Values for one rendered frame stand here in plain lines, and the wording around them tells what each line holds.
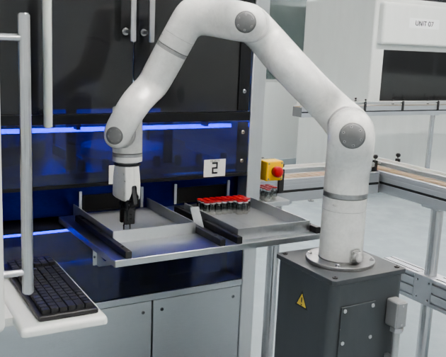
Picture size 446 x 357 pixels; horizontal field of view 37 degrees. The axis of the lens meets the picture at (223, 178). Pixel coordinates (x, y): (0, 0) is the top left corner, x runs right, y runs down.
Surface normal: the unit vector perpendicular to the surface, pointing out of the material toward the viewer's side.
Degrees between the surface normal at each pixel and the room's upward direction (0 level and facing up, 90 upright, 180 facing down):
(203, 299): 90
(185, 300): 90
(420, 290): 90
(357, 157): 128
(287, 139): 90
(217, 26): 98
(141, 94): 49
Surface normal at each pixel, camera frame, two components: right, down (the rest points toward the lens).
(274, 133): 0.51, 0.19
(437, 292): -0.86, 0.07
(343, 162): -0.29, 0.72
